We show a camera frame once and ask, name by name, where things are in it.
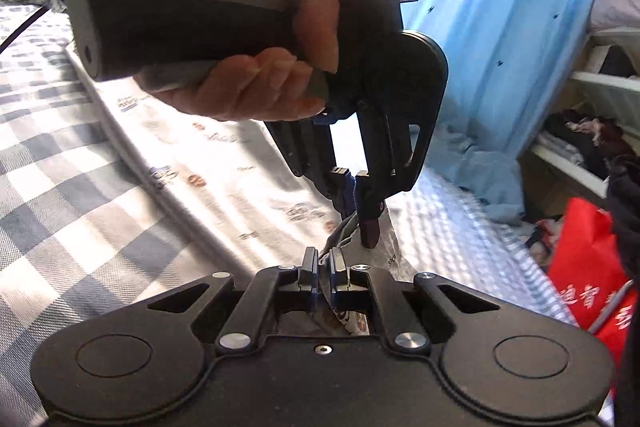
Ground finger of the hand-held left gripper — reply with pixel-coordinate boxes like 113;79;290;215
354;104;442;251
264;114;357;222

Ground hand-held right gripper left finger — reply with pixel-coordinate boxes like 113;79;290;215
145;247;321;354

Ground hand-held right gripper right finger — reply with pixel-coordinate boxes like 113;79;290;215
327;247;502;354

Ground grey printed pants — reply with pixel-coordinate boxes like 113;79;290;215
65;42;417;339

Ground crumpled blue cloth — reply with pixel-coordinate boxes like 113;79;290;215
420;131;527;226

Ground pale patterned cloth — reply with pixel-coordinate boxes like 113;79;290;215
525;217;567;269

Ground blue star curtain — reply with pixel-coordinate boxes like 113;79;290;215
345;0;610;158

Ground pile of dark clothes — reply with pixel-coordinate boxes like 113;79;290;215
542;109;632;168

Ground blue checked bed sheet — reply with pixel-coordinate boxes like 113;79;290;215
0;4;587;427

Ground red shopping bag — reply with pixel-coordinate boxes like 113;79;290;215
545;198;639;369

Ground black cable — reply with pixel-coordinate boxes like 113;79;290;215
0;4;54;56

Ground white wall shelf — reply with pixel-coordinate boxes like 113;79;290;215
519;29;640;198

